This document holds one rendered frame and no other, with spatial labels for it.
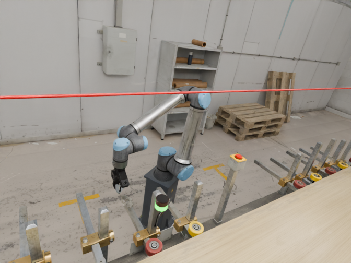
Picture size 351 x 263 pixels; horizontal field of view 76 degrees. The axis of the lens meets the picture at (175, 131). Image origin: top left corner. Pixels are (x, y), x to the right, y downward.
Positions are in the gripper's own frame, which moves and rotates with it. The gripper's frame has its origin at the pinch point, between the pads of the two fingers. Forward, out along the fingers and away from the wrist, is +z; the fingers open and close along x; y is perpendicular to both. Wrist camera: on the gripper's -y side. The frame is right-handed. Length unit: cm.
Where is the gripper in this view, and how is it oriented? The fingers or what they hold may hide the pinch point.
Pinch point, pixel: (119, 192)
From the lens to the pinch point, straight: 153.2
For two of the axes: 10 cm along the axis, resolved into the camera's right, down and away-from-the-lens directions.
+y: -5.2, -4.5, 7.3
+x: -8.4, 1.1, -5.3
